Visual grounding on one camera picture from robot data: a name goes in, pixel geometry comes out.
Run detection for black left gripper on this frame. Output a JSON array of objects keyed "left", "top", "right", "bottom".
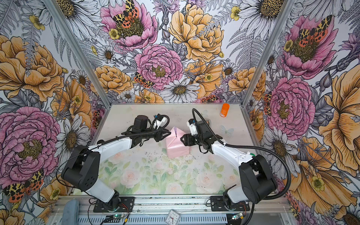
[{"left": 142, "top": 126, "right": 172, "bottom": 142}]

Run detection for purple and pink wrapping paper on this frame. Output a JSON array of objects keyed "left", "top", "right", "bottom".
[{"left": 165, "top": 127, "right": 190, "bottom": 159}]

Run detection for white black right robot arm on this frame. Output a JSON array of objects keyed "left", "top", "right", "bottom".
[{"left": 181, "top": 119, "right": 278, "bottom": 209}]

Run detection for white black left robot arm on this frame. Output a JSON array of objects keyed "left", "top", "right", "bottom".
[{"left": 61, "top": 114, "right": 171, "bottom": 210}]

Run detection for orange plastic bottle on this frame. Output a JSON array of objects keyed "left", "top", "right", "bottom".
[{"left": 220, "top": 103, "right": 230, "bottom": 117}]

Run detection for small white clock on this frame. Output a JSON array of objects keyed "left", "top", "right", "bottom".
[{"left": 165, "top": 210, "right": 181, "bottom": 225}]

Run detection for green circuit board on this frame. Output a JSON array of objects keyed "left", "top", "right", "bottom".
[{"left": 106, "top": 214, "right": 127, "bottom": 220}]

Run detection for black corrugated cable conduit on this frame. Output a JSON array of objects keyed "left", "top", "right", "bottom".
[{"left": 192, "top": 108, "right": 292, "bottom": 225}]

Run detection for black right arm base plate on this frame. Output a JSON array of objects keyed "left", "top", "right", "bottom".
[{"left": 210, "top": 196, "right": 250, "bottom": 212}]

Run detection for aluminium frame rail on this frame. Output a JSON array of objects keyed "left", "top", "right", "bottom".
[{"left": 48, "top": 194, "right": 296, "bottom": 225}]

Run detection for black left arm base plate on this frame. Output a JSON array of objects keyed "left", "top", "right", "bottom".
[{"left": 93, "top": 196, "right": 135, "bottom": 213}]

